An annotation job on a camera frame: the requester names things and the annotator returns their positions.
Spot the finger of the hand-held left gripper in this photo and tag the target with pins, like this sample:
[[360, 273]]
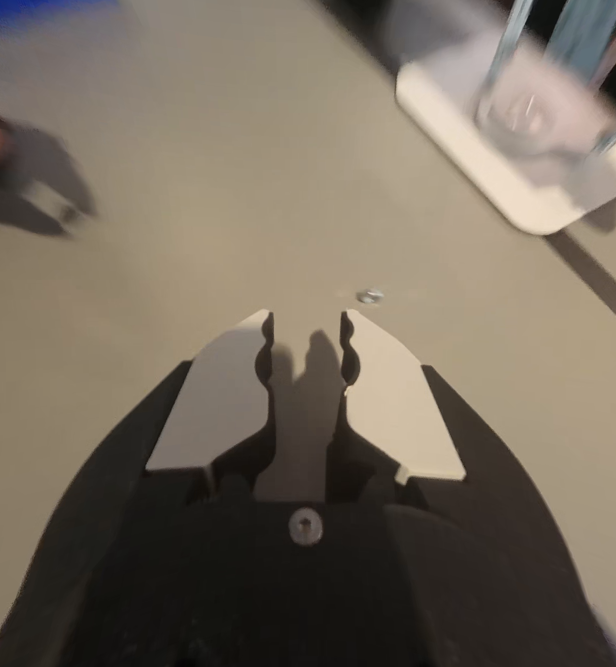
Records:
[[47, 200]]

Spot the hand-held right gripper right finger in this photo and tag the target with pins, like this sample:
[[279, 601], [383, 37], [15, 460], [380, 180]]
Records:
[[396, 411]]

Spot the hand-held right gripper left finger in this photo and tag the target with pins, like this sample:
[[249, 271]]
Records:
[[219, 406]]

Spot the silver hex nut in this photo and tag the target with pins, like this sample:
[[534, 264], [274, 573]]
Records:
[[360, 298]]

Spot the blue plastic parts bin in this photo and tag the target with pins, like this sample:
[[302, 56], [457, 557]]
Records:
[[6, 9]]

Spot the white document stand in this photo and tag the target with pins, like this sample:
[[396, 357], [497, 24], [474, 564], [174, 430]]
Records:
[[495, 172]]

